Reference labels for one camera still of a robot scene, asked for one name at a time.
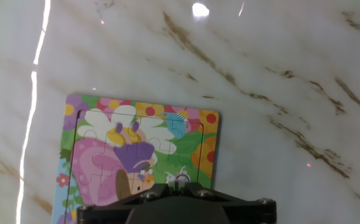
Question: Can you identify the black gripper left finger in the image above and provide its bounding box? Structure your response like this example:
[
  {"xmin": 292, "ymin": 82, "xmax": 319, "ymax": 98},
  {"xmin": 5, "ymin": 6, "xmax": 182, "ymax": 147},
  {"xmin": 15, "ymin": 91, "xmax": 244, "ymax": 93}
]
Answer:
[{"xmin": 77, "ymin": 182, "xmax": 175, "ymax": 224}]

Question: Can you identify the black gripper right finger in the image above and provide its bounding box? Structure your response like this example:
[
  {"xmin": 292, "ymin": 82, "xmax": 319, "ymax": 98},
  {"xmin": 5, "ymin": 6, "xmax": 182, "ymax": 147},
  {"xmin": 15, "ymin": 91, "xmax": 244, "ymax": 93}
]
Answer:
[{"xmin": 179, "ymin": 182, "xmax": 277, "ymax": 224}]

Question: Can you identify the green orange puzzle piece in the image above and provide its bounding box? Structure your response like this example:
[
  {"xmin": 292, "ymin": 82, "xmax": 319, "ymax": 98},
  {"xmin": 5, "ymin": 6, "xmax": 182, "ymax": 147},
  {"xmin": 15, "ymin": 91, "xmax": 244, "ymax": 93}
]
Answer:
[{"xmin": 175, "ymin": 173, "xmax": 191, "ymax": 185}]

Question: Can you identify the colourful fairy puzzle board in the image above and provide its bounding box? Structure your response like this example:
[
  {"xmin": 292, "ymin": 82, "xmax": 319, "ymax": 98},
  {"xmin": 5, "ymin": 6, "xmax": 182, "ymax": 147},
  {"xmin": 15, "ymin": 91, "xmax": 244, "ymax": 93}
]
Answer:
[{"xmin": 50, "ymin": 93, "xmax": 220, "ymax": 224}]

